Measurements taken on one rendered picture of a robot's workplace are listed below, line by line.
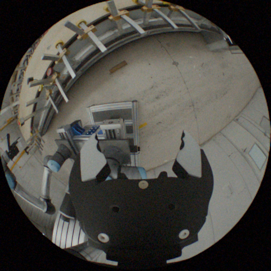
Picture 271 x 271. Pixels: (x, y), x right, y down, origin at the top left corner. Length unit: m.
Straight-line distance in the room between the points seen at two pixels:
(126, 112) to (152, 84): 0.65
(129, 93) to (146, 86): 0.30
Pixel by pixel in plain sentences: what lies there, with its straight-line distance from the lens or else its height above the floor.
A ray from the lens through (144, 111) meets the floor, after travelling 1.49.
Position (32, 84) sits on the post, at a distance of 0.86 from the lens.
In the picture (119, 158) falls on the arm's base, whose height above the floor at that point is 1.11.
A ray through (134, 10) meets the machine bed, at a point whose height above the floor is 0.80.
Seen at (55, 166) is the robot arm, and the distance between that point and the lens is 0.74.
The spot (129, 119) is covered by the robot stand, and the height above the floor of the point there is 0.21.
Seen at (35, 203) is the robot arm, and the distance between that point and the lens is 0.76.
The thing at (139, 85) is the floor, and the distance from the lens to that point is 1.43.
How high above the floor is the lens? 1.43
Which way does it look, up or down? 59 degrees down
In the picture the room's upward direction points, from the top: 178 degrees counter-clockwise
